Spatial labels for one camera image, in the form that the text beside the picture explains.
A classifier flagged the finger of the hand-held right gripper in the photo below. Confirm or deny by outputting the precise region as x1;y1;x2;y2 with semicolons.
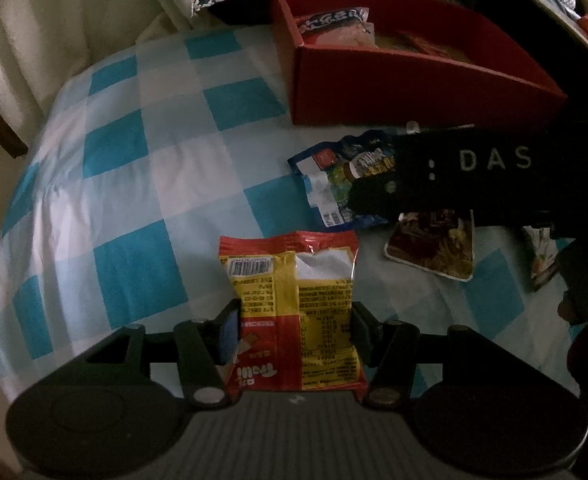
350;175;470;221

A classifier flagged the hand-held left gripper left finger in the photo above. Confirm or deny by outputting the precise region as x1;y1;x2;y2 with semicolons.
81;299;242;408

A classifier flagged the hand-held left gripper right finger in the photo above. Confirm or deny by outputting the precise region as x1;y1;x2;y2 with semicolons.
351;301;525;408

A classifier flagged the yellow red gummy packet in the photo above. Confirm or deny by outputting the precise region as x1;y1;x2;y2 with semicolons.
218;230;369;393

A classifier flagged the dark brown snack packet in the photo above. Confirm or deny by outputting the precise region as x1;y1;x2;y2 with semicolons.
384;209;476;282

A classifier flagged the brown white long snack packet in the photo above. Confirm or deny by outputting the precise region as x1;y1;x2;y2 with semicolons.
523;225;561;292

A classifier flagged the red cardboard box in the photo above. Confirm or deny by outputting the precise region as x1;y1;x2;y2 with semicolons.
269;0;568;128

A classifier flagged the orange blue snack packet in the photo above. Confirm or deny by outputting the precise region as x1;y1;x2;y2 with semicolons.
296;7;376;49

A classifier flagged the dark glossy table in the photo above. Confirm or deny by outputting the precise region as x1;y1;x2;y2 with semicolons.
479;0;588;122

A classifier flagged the blue white checked cloth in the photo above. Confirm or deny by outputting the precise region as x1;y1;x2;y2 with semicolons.
0;22;588;403

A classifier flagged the white towel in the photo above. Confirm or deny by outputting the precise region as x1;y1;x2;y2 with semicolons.
0;0;235;126

